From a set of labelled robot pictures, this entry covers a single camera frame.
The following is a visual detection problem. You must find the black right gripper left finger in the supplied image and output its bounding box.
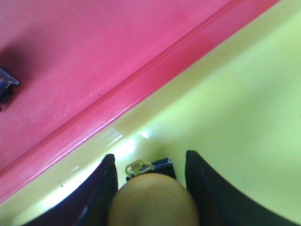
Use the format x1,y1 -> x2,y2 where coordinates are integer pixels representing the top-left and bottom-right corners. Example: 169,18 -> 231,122
26,154 -> 118,226

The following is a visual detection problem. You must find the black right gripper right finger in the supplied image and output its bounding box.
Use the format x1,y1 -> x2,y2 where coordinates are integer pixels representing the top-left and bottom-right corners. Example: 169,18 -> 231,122
185,150 -> 295,226

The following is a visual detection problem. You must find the yellow mushroom push button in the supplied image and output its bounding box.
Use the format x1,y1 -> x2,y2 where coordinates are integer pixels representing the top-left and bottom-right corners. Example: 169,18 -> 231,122
108,158 -> 200,226

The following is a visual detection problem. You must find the red mushroom push button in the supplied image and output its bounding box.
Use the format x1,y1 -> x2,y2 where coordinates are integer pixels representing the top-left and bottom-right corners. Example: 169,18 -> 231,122
0,67 -> 20,105

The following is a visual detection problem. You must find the yellow plastic tray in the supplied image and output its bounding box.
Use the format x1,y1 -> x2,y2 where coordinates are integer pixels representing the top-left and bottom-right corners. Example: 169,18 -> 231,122
0,0 -> 301,226

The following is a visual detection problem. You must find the red plastic tray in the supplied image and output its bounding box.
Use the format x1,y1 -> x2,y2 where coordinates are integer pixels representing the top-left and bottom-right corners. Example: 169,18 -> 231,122
0,0 -> 275,201

